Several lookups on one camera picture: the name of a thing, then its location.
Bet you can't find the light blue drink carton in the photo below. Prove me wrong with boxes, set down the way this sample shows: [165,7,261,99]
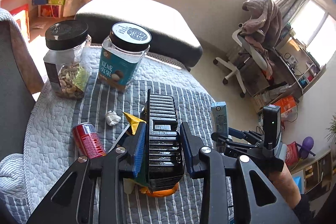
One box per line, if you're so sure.
[211,101,229,152]

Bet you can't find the red soda can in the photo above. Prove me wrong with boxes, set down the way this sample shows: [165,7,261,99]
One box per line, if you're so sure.
[72,122,106,159]

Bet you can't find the black ribbed plastic tray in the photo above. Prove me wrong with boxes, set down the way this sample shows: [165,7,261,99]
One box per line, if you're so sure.
[143,90,185,192]

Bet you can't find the right hand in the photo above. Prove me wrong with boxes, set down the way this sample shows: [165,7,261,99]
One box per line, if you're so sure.
[268,163,301,209]

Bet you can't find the black tracker box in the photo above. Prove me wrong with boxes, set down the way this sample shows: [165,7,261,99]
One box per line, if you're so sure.
[262,105,281,150]

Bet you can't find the orange peel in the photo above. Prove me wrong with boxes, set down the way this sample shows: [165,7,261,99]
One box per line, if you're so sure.
[139,183,179,198]

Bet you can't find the red snack bag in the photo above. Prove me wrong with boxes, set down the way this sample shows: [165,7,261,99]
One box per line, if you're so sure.
[285,141,299,166]

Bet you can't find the grey striped quilted cover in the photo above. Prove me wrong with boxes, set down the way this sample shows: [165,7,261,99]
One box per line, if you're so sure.
[1,47,213,223]

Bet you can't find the orange shopping bag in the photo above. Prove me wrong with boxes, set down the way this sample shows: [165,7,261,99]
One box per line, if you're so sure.
[274,95,298,121]

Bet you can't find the purple balloon toy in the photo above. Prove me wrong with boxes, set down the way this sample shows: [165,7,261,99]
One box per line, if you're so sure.
[296,136,315,160]

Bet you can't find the small crumpled white tissue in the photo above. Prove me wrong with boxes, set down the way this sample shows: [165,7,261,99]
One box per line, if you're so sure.
[105,110,121,126]

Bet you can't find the wooden desk with shelves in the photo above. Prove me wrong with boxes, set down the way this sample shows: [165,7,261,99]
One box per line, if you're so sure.
[251,30,326,114]

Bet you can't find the yellow snack wrapper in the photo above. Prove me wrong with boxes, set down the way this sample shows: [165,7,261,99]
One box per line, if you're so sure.
[123,112,145,135]

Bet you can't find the white office chair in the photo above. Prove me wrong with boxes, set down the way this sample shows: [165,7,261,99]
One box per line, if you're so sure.
[213,24,268,98]

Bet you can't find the dark grey ottoman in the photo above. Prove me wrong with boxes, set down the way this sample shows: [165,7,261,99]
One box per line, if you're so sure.
[75,0,203,68]

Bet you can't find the brown blanket on chair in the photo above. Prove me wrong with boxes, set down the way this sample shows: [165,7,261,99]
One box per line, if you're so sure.
[241,0,282,80]

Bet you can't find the teal-labelled macadamia jar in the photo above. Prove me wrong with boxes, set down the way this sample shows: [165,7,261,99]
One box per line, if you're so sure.
[98,22,151,91]

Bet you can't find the clear jar of nuts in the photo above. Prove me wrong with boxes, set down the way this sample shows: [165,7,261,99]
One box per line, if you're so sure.
[43,19,92,100]

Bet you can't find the grey sofa armrest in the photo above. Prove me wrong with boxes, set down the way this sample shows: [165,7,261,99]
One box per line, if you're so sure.
[1,9,44,159]

